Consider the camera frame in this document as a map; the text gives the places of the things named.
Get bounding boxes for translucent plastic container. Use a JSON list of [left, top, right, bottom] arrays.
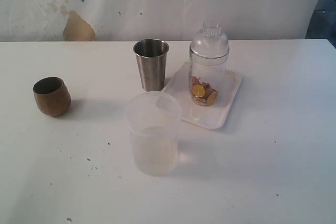
[[125, 91, 182, 176]]

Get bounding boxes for wooden blocks and coins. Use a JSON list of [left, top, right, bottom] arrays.
[[189, 76, 218, 106]]

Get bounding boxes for stainless steel cup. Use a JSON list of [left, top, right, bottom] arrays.
[[133, 39, 170, 91]]

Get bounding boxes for clear plastic shaker cup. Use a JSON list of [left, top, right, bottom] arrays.
[[187, 49, 228, 107]]

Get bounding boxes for clear dome shaker lid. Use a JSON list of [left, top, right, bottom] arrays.
[[190, 20, 229, 58]]

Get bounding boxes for brown wooden cup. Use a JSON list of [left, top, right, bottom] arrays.
[[33, 77, 71, 117]]

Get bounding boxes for white rectangular tray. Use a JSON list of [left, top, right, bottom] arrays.
[[162, 62, 242, 130]]

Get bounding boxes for brown cardboard piece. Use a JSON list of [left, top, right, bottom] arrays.
[[63, 10, 96, 41]]

